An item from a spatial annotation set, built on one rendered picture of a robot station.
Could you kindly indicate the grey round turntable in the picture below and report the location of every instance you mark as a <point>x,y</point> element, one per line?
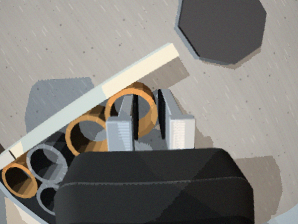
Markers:
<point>236,73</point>

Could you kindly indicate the grey metal sleeve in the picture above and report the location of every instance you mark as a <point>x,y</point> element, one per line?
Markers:
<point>45,196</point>
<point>44,169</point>

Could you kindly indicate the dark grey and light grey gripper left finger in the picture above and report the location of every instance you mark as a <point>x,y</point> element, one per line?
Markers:
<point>122,130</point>

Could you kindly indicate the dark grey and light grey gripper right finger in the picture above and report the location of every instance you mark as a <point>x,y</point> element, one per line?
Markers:
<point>178,129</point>

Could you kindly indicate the bronze bushing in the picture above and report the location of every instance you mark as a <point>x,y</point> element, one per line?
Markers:
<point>146,123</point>
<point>76,141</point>
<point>16,181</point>

